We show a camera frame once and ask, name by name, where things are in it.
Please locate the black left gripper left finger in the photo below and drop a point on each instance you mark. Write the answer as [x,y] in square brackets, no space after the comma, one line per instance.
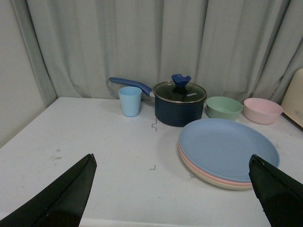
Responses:
[60,204]

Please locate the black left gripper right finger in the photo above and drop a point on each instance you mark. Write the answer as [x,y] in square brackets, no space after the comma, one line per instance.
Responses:
[280,195]

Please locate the blue plate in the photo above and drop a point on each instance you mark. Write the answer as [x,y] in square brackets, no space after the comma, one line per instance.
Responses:
[223,148]

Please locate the pink plate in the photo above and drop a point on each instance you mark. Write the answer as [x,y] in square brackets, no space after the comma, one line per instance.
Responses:
[212,179]

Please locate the pink bowl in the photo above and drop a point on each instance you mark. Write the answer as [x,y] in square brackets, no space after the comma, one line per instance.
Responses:
[261,111]

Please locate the cream toaster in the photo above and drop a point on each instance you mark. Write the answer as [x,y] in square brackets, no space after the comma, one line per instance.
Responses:
[292,103]

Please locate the green bowl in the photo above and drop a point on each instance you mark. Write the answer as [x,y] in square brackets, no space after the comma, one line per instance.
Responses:
[221,107]

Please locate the light blue cup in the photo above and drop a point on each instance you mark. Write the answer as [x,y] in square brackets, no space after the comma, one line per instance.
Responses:
[130,99]

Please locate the dark blue saucepan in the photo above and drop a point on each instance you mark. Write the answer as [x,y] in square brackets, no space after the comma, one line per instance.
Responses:
[172,114]

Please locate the glass lid with blue knob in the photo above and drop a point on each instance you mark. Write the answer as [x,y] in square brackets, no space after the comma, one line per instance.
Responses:
[180,90]

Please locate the grey curtain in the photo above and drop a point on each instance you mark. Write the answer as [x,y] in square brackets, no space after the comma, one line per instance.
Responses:
[69,48]

